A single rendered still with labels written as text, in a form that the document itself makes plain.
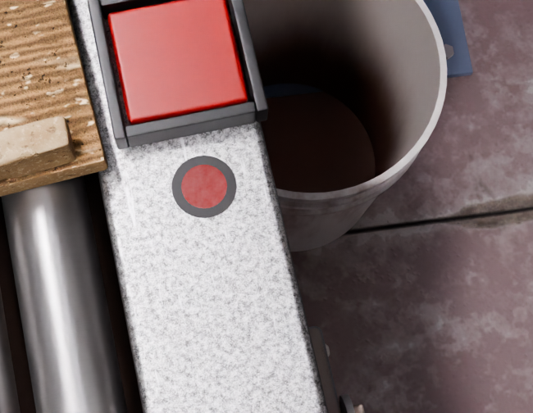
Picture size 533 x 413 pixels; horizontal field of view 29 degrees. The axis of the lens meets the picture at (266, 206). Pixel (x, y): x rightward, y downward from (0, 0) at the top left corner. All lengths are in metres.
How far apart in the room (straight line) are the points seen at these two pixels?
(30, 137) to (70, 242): 0.06
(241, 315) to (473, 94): 1.09
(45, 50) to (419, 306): 1.00
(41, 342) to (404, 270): 1.00
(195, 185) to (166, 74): 0.06
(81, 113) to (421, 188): 1.02
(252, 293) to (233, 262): 0.02
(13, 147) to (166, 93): 0.08
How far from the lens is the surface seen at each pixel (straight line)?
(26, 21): 0.52
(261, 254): 0.50
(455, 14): 1.58
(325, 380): 0.58
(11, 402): 0.51
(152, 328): 0.49
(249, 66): 0.51
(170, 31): 0.52
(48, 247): 0.50
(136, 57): 0.52
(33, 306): 0.50
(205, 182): 0.51
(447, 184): 1.49
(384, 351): 1.43
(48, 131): 0.47
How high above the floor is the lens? 1.40
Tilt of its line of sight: 75 degrees down
